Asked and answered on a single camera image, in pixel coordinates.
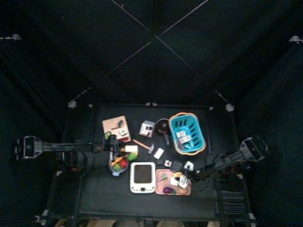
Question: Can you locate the white rice packet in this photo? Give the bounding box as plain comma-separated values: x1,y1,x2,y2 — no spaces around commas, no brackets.
169,172,192,190

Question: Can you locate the white toy stove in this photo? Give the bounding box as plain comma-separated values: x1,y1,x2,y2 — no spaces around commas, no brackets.
129,161,157,195

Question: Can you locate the orange toy carrot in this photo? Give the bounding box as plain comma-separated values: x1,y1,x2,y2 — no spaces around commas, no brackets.
109,157,123,167

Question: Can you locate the black and white toy packet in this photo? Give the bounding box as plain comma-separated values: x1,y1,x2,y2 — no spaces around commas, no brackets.
182,160,194,172

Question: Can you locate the white toy block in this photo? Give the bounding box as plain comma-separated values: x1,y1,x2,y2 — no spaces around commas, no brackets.
122,145,140,153

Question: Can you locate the green toy vegetable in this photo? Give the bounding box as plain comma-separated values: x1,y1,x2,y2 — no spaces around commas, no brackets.
125,152,140,162

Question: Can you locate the grey bowl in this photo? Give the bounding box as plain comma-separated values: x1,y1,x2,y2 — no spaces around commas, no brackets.
107,155,130,177

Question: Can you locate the purple toy eggplant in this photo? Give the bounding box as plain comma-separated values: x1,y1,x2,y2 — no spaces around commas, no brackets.
161,186,177,195

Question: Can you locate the pink cutting board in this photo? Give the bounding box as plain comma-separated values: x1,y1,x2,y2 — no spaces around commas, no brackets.
153,168,193,196

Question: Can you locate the black toy piece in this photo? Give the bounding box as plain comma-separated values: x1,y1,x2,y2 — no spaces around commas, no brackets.
109,119,123,131

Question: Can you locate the white and purple toy box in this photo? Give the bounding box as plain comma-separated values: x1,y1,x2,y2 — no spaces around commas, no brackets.
138,120,156,138

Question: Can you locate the white flat card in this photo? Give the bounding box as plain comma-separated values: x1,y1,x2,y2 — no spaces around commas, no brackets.
152,147,165,160

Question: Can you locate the white printed box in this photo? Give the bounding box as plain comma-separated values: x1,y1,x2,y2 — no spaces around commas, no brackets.
174,129,193,150

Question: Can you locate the blue basket with orange rim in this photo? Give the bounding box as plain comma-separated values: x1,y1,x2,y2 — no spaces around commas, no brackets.
168,112,206,156

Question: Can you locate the toy hammer with orange handle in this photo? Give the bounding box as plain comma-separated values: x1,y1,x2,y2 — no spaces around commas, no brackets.
130,138,156,155

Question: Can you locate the black toy pot with handle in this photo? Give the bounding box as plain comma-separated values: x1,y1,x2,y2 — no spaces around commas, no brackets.
154,117,172,147

